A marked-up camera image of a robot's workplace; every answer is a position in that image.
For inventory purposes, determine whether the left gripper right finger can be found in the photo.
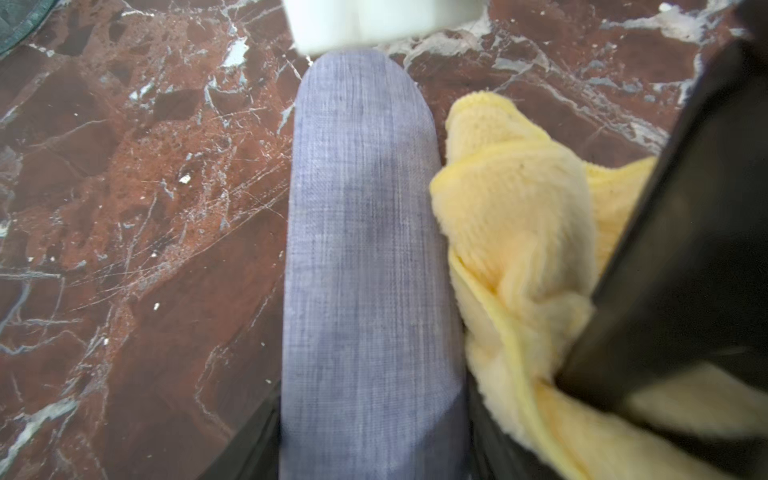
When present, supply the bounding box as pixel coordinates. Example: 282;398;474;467
467;373;561;480

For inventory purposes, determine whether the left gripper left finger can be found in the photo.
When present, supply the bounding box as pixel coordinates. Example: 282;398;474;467
197;389;281;480

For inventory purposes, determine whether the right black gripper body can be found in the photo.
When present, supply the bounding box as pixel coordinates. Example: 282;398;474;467
556;1;767;412

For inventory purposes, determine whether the lavender eyeglass case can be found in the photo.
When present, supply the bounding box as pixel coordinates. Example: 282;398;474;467
279;50;469;479

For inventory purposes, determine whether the yellow microfiber cloth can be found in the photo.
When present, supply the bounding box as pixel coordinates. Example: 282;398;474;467
430;91;767;479

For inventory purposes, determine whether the glass vase with flowers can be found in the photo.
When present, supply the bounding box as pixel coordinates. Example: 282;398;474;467
0;0;58;56

